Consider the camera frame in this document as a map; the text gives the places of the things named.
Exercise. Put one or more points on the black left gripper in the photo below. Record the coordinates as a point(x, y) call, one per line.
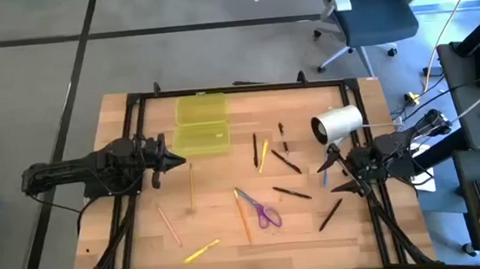
point(155, 157)

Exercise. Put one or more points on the light orange pencil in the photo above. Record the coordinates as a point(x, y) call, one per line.
point(169, 226)

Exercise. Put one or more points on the dark grey desk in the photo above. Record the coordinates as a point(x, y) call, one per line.
point(468, 106)

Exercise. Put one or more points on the yellow-green translucent plastic box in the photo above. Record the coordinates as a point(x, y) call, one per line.
point(201, 140)

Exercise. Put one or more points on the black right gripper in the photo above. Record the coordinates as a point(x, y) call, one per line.
point(360, 165)

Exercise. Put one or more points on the blue pen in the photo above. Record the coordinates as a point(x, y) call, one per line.
point(326, 178)

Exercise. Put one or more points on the white paper sheet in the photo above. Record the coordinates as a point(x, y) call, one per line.
point(427, 181)

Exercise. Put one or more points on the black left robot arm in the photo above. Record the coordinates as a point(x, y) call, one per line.
point(64, 169)

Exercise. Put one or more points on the yellow pencil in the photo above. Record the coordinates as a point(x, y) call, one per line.
point(191, 186)

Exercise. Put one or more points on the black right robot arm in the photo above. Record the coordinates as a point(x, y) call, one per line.
point(393, 147)

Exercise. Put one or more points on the yellow highlighter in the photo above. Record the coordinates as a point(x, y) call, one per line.
point(201, 251)
point(263, 155)

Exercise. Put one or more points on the black pen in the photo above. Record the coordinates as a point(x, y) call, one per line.
point(292, 192)
point(255, 150)
point(283, 137)
point(330, 214)
point(286, 161)

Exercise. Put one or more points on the grey office chair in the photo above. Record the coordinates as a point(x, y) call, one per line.
point(375, 16)

